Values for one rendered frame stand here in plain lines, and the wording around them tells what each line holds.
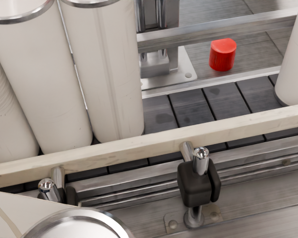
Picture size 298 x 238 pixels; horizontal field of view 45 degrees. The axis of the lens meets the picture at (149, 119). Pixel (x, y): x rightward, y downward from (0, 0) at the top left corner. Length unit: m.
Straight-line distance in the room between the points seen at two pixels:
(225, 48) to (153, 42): 0.17
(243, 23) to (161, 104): 0.12
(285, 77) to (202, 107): 0.09
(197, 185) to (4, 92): 0.16
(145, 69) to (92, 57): 0.14
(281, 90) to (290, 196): 0.11
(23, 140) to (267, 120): 0.21
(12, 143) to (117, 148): 0.09
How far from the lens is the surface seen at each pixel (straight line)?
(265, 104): 0.40
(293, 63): 0.36
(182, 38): 0.34
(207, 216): 0.37
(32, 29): 0.25
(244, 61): 0.52
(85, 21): 0.25
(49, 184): 0.26
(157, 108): 0.38
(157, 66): 0.40
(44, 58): 0.26
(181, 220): 0.36
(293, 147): 0.37
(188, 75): 0.48
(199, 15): 0.60
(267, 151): 0.36
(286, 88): 0.38
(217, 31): 0.35
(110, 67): 0.27
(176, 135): 0.31
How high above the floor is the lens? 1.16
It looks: 50 degrees down
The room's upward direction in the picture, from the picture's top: 4 degrees counter-clockwise
